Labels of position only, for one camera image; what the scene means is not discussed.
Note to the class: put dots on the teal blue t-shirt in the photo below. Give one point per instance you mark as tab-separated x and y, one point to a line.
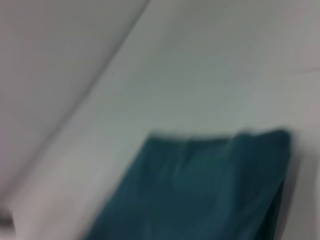
200	190

